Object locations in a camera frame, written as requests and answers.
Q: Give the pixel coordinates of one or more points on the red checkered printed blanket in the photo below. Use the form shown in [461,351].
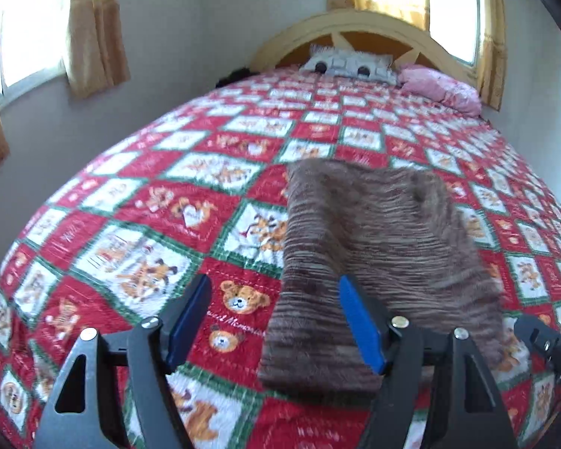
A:
[168,196]

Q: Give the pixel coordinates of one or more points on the window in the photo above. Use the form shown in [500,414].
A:
[32,32]
[453,9]

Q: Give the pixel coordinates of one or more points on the brown knit sweater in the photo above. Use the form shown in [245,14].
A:
[378,224]

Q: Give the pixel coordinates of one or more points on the grey patterned pillow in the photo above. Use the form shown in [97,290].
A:
[346,63]

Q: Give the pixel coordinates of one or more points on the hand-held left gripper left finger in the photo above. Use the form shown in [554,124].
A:
[189,327]

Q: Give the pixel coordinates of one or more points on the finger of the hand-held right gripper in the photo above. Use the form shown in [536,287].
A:
[549,344]

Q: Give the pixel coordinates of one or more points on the pink pillow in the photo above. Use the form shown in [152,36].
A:
[439,86]

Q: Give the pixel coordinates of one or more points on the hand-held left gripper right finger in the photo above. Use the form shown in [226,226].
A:
[362,327]

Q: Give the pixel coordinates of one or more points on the dark object beside bed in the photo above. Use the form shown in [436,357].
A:
[236,75]

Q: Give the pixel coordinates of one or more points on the cream wooden headboard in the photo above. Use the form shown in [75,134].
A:
[355,21]

